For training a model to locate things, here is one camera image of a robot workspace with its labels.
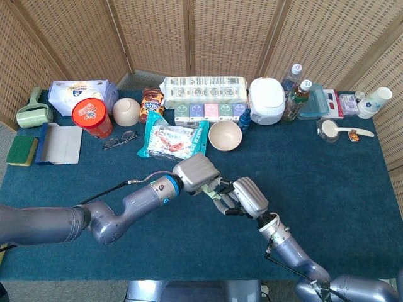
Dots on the green tea bottle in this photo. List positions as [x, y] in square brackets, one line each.
[294, 104]

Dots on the purple blister pack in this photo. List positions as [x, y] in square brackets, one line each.
[349, 104]

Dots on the green pocket tissue packet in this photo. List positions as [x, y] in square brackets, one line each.
[226, 111]
[182, 113]

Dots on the small glass bowl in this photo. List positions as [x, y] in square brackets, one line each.
[325, 136]

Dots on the clear container teal lid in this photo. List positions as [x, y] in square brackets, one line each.
[313, 104]

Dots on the upturned beige bowl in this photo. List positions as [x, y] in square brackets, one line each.
[126, 111]

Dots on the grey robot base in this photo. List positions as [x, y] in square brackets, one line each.
[189, 291]

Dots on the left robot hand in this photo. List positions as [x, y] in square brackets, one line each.
[196, 171]

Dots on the open beige bowl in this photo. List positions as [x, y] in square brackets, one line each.
[225, 136]

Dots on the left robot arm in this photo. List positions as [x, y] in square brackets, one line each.
[94, 220]

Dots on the white toilet roll pack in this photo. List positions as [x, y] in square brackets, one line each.
[204, 91]

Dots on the teal frozen food bag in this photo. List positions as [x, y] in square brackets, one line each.
[170, 141]

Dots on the white tissue paper pack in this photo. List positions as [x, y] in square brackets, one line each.
[69, 94]

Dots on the purple pocket tissue packet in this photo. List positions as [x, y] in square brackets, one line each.
[197, 112]
[239, 109]

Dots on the single green sticky note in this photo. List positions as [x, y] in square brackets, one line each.
[217, 196]

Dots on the clear plastic bottle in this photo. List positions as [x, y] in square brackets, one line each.
[292, 75]

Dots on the green yellow sponge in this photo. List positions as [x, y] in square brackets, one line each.
[20, 151]

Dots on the brown cookie snack bag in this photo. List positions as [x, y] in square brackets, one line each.
[151, 105]

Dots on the small white jar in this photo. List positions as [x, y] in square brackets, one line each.
[359, 95]

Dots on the beige plastic spoon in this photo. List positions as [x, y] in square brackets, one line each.
[330, 128]

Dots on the white lidded pot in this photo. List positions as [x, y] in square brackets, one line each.
[266, 100]

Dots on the orange instant noodle cup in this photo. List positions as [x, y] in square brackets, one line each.
[91, 118]

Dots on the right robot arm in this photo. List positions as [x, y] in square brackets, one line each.
[292, 251]

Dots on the rattan folding screen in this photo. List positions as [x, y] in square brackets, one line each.
[220, 31]

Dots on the blue spray bottle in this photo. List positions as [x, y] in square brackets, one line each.
[244, 121]

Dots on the small candy wrapper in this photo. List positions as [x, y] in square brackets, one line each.
[354, 136]

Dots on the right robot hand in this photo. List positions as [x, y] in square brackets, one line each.
[250, 196]

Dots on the green sticky note pad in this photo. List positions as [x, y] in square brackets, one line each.
[206, 189]

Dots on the blue table cloth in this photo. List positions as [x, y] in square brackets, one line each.
[315, 188]

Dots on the black eyeglasses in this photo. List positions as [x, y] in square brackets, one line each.
[121, 139]

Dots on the stacked paper cups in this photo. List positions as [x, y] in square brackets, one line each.
[373, 102]

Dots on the green lint roller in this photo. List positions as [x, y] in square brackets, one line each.
[31, 116]

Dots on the pink pocket tissue packet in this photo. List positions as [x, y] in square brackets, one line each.
[211, 112]

